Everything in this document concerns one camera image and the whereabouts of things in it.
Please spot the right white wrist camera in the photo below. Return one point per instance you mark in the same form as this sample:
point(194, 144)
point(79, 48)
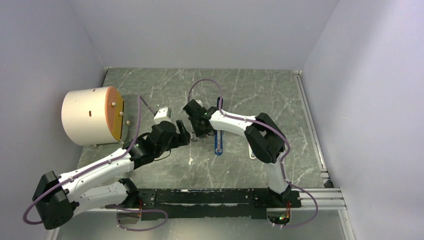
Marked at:
point(199, 102)

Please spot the beige stapler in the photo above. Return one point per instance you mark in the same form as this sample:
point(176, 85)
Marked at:
point(251, 153)

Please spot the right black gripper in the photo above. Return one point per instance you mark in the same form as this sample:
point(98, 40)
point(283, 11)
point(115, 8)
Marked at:
point(199, 133)

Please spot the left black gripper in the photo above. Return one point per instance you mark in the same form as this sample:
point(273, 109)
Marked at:
point(181, 138)

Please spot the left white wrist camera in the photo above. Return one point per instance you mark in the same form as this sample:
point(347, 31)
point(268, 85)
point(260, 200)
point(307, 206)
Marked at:
point(163, 114)

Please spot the blue stapler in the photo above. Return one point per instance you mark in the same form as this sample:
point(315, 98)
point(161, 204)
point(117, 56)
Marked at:
point(218, 142)

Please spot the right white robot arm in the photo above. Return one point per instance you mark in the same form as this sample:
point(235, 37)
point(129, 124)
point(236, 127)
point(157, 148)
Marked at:
point(265, 139)

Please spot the cream cylindrical drum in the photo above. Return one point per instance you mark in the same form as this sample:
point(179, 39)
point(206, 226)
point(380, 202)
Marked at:
point(95, 116)

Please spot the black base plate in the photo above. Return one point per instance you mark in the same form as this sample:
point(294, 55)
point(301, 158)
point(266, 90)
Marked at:
point(208, 202)

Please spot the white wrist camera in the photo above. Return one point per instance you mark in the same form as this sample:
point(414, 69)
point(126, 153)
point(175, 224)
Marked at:
point(199, 102)
point(163, 114)

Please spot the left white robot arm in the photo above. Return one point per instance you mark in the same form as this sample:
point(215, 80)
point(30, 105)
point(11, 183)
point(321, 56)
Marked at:
point(60, 197)

